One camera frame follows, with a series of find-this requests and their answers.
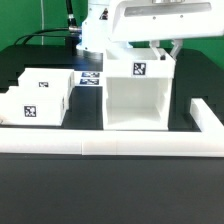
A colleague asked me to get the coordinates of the black cable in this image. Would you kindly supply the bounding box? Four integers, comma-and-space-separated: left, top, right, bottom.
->
13, 0, 83, 46

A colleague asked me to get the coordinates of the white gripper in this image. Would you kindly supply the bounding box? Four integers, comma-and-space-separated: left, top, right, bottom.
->
108, 0, 224, 60

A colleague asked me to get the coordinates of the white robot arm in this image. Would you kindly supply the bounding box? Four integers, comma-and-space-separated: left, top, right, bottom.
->
80, 0, 224, 56

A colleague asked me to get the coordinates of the white thin cable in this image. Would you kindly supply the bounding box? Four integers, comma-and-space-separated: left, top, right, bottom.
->
40, 0, 45, 46

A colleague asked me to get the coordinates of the white fiducial marker sheet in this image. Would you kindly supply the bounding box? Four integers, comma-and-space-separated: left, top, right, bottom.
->
74, 71, 103, 87

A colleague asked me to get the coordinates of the white U-shaped fence rail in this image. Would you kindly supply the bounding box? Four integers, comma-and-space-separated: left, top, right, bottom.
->
0, 98, 224, 157

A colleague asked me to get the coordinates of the white drawer cabinet box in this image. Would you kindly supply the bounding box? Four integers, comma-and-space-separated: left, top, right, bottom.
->
102, 48, 176, 130

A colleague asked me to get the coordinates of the white drawer with tag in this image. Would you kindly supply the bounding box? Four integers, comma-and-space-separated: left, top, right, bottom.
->
0, 86, 67, 126
18, 68, 75, 109

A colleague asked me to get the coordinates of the white front drawer with tag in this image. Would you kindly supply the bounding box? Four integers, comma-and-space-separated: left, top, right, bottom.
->
0, 86, 67, 126

